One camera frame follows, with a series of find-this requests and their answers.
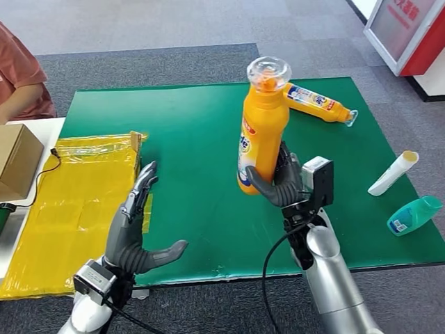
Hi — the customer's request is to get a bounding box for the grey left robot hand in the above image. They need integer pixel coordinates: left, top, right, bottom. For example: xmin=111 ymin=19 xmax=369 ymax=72
xmin=104 ymin=161 xmax=189 ymax=276

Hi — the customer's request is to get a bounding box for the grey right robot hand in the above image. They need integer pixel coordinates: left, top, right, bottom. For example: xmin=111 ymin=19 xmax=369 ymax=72
xmin=246 ymin=140 xmax=306 ymax=208

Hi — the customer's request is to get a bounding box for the orange detergent bottle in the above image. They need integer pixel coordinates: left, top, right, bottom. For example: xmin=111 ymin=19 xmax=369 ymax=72
xmin=282 ymin=82 xmax=359 ymax=128
xmin=237 ymin=56 xmax=292 ymax=196

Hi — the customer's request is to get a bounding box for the white tube bottle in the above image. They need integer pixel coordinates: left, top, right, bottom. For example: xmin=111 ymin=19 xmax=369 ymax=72
xmin=367 ymin=150 xmax=420 ymax=198

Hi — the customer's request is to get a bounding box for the teal plastic bottle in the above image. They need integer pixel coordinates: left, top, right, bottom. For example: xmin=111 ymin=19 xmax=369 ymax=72
xmin=387 ymin=196 xmax=444 ymax=237

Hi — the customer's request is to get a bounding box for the yellow plastic wrapped box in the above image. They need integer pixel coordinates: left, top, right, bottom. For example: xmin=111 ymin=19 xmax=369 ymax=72
xmin=0 ymin=131 xmax=154 ymax=301

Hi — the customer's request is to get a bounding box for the green table mat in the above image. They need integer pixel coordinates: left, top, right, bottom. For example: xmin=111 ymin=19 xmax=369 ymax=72
xmin=59 ymin=77 xmax=445 ymax=287

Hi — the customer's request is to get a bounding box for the white side table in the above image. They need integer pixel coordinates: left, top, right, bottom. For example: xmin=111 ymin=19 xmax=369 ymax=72
xmin=0 ymin=117 xmax=66 ymax=280

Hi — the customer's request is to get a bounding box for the dark green item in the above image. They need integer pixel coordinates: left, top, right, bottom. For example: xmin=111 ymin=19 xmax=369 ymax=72
xmin=0 ymin=202 xmax=17 ymax=234

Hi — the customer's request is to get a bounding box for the brown cardboard box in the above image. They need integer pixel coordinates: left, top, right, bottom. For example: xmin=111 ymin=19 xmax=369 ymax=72
xmin=0 ymin=123 xmax=45 ymax=202

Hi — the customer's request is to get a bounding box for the person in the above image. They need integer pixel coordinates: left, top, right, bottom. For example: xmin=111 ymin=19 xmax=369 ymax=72
xmin=0 ymin=22 xmax=57 ymax=125

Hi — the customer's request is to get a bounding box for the red and white sign stand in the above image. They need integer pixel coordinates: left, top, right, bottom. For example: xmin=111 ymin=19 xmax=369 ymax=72
xmin=363 ymin=0 xmax=445 ymax=102

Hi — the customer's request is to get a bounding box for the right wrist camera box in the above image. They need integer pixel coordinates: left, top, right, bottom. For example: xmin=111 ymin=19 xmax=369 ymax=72
xmin=301 ymin=157 xmax=334 ymax=211

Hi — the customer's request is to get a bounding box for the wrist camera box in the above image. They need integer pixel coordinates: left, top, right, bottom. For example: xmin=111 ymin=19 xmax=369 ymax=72
xmin=73 ymin=259 xmax=117 ymax=306
xmin=301 ymin=157 xmax=334 ymax=211

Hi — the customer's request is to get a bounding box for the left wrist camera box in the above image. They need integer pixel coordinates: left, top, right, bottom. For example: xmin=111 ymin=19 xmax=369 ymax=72
xmin=73 ymin=259 xmax=117 ymax=306

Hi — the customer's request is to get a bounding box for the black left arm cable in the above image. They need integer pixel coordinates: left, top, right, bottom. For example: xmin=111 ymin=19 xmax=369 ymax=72
xmin=104 ymin=299 xmax=164 ymax=334

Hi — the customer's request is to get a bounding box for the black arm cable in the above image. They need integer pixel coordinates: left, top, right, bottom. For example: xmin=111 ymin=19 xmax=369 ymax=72
xmin=104 ymin=299 xmax=164 ymax=334
xmin=261 ymin=216 xmax=321 ymax=334

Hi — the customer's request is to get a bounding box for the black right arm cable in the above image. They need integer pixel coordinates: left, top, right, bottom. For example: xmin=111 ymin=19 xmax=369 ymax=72
xmin=261 ymin=216 xmax=321 ymax=334

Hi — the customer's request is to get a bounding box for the thin black plug cable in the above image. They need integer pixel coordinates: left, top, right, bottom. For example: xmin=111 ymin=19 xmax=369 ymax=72
xmin=14 ymin=148 xmax=61 ymax=208

